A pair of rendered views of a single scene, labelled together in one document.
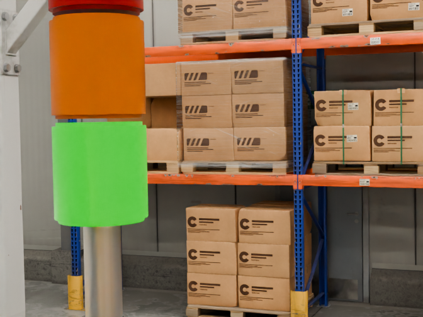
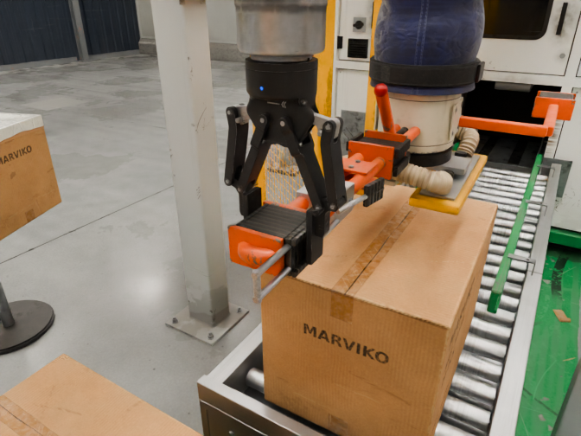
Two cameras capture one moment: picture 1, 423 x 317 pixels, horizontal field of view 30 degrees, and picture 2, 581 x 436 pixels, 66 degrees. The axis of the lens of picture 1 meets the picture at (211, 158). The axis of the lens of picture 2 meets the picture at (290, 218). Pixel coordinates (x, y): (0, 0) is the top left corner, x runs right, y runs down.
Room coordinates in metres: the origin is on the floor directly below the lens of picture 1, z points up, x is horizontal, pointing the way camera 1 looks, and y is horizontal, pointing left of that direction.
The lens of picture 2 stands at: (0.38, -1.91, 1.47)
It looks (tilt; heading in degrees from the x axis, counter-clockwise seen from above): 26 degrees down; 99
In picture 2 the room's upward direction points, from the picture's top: straight up
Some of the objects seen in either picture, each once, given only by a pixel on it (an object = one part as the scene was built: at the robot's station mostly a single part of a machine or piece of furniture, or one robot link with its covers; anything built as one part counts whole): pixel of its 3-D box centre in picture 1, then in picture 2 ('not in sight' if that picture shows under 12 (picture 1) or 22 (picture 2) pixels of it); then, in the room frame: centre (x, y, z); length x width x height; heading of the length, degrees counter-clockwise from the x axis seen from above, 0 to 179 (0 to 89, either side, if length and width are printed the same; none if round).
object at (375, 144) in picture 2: not in sight; (377, 153); (0.41, -1.11, 1.21); 0.10 x 0.08 x 0.06; 159
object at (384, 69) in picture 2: not in sight; (424, 67); (0.50, -0.88, 1.33); 0.23 x 0.23 x 0.04
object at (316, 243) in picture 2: not in sight; (315, 234); (0.33, -1.45, 1.22); 0.03 x 0.01 x 0.07; 68
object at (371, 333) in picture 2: not in sight; (386, 297); (0.47, -0.91, 0.75); 0.60 x 0.40 x 0.40; 69
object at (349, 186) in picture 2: not in sight; (325, 201); (0.33, -1.31, 1.20); 0.07 x 0.07 x 0.04; 69
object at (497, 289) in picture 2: not in sight; (532, 211); (1.16, 0.06, 0.60); 1.60 x 0.10 x 0.09; 68
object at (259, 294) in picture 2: not in sight; (331, 227); (0.35, -1.41, 1.20); 0.31 x 0.03 x 0.05; 69
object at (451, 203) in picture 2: not in sight; (452, 171); (0.59, -0.91, 1.11); 0.34 x 0.10 x 0.05; 69
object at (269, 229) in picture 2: not in sight; (272, 236); (0.28, -1.44, 1.20); 0.08 x 0.07 x 0.05; 69
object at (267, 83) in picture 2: not in sight; (282, 101); (0.29, -1.44, 1.36); 0.08 x 0.07 x 0.09; 158
